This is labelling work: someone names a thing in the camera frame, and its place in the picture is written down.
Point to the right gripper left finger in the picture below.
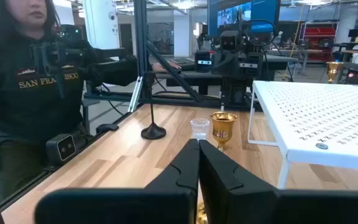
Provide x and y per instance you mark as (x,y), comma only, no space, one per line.
(120,205)

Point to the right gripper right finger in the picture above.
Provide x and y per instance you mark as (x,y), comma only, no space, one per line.
(259,205)

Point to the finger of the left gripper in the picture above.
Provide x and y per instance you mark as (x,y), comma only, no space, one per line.
(219,63)
(244,65)

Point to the short gold candlestick holder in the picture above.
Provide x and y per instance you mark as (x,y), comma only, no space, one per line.
(223,127)

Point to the clear glass candle holder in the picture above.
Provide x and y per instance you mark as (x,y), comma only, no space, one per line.
(199,127)

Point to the tall black candlestick holder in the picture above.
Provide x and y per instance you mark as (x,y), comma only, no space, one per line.
(153,132)

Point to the tall gold candlestick holder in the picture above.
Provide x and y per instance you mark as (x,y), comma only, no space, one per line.
(334,70)

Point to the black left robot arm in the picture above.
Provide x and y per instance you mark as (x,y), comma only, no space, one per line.
(233,93)

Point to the dark grey desk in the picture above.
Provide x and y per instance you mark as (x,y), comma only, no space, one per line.
(278,62)

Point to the black keyboard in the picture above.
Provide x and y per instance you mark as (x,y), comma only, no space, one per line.
(183,63)

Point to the blue computer monitor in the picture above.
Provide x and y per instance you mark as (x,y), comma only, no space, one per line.
(259,9)

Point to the black table edge clamp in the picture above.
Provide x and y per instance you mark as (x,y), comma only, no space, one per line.
(106,127)

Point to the red storage rack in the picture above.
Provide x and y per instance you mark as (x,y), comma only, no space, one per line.
(320,34)

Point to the white dotted mat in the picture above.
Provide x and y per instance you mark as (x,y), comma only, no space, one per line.
(322,124)

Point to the person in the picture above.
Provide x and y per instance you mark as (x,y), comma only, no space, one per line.
(26,102)

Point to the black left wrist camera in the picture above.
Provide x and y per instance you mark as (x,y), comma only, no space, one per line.
(228,40)

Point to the black table-level camera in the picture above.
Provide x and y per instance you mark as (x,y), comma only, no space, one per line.
(62,148)

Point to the silver aluminium bracket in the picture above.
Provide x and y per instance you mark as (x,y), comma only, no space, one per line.
(135,93)

